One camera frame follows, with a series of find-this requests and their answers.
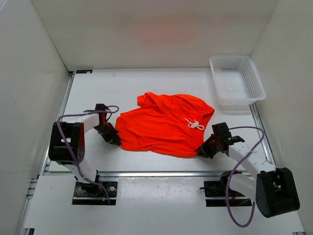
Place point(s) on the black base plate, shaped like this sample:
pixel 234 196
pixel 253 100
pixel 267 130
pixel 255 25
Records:
pixel 90 194
pixel 215 196

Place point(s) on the aluminium frame rail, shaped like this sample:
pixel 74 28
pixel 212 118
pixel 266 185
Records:
pixel 40 170
pixel 285 224

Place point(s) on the orange shorts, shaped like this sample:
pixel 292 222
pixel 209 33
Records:
pixel 171 125

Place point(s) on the front aluminium rail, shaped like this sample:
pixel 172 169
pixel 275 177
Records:
pixel 160 173

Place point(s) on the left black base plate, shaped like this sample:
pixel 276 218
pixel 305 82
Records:
pixel 90 194

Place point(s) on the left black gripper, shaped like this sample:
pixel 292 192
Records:
pixel 110 139

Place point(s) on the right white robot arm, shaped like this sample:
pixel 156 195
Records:
pixel 271 189

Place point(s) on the white plastic basket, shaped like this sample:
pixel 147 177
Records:
pixel 236 80

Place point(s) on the black label sticker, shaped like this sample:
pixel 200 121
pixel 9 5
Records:
pixel 84 71

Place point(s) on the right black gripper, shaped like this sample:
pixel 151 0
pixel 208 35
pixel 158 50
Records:
pixel 204 148

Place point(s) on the left aluminium frame rail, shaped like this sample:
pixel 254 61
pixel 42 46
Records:
pixel 40 170

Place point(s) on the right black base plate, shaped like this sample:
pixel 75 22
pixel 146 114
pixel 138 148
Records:
pixel 215 196

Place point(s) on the right aluminium frame rail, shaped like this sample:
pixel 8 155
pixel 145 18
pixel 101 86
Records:
pixel 285 224

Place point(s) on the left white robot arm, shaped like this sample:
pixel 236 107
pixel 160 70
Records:
pixel 67 141

